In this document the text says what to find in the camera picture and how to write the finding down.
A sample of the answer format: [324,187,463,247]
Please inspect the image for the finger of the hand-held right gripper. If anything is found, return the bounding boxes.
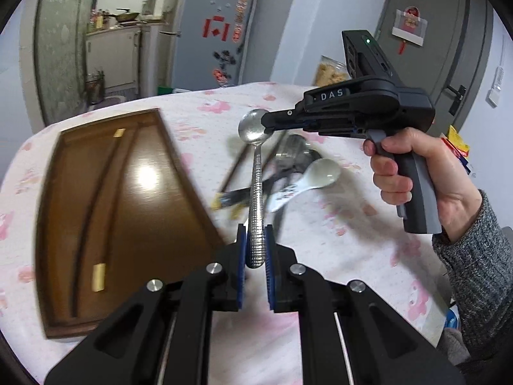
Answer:
[260,106,321,134]

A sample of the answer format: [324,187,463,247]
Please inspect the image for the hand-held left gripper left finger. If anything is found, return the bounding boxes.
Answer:
[44,224,247,385]

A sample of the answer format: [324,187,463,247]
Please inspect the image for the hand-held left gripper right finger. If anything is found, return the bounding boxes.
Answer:
[264,225,471,385]

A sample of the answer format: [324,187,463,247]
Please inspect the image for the metal spoon with textured handle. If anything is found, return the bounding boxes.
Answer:
[238,109,270,269]

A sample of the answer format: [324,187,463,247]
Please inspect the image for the white ceramic spoon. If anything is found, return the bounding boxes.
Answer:
[268,158,342,214]

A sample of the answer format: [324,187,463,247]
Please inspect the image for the wooden tray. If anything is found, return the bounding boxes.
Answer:
[34,108,225,339]

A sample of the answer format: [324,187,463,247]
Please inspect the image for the person's right forearm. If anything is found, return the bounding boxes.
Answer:
[432,190,513,364]

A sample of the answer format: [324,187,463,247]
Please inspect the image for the person's right hand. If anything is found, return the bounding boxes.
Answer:
[369,126,484,243]

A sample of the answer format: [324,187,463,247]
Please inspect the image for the clear bag of snacks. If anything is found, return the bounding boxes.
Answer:
[315,55,348,87]

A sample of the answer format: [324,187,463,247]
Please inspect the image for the pile of snack packets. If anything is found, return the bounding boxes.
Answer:
[441,125,473,174]

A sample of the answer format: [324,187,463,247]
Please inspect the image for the grey door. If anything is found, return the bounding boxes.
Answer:
[377,0,494,137]

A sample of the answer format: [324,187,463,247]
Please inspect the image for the grey refrigerator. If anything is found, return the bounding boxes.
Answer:
[170,0,259,94]

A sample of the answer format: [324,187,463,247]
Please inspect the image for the red paper fridge decoration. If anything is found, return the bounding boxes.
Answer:
[204,17,230,41]

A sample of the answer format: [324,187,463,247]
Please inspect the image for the white kitchen cabinet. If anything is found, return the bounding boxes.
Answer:
[85,28,143,94]

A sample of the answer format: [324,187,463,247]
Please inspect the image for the wok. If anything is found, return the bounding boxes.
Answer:
[106,8,140,23]

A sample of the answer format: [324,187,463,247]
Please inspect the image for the dark trash bin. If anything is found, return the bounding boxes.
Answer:
[86,70,106,105]

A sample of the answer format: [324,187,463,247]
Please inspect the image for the frosted patterned sliding door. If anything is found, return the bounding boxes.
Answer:
[34,0,99,115]

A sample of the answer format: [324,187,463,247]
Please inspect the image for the black door handle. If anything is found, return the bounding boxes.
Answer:
[449,84,467,115]

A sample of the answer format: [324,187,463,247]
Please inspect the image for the red and white wall hanging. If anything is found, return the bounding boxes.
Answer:
[392,6,428,55]

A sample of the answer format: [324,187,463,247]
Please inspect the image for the white light switch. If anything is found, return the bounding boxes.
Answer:
[487,66,504,107]

